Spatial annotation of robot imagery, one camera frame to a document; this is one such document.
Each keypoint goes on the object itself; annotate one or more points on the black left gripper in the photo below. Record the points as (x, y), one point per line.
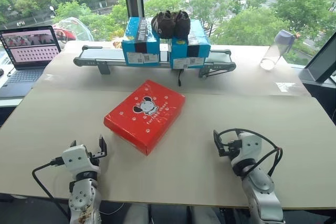
(95, 157)

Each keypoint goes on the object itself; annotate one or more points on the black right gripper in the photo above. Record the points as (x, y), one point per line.
(229, 149)

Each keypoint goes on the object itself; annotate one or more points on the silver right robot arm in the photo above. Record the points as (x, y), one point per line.
(260, 192)

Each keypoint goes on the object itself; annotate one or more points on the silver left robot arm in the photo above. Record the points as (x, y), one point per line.
(84, 197)

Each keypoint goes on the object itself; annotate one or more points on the red shoe box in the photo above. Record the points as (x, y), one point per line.
(147, 119)

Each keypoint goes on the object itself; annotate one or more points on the grey mini conveyor belt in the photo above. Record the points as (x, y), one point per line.
(90, 56)

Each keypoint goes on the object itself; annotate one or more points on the blue cardboard box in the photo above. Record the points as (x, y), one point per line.
(197, 48)
(141, 51)

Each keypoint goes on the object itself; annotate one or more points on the small white box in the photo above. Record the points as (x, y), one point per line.
(164, 52)

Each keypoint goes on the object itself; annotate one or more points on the clear bottle with purple lid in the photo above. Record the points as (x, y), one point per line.
(275, 51)

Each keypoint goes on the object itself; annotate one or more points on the open dark blue laptop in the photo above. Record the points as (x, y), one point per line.
(29, 51)

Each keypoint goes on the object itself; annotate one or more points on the clear plastic bag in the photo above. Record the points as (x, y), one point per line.
(76, 28)

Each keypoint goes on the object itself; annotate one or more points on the dark brown shoe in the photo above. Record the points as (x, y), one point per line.
(162, 26)
(182, 26)

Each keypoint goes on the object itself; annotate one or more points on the black monitor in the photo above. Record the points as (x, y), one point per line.
(321, 61)

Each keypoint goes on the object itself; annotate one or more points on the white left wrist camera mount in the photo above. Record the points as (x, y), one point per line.
(74, 157)

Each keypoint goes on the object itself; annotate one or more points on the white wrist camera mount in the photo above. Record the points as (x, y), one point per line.
(74, 157)
(249, 145)

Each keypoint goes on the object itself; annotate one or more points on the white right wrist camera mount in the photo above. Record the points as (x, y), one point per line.
(249, 145)

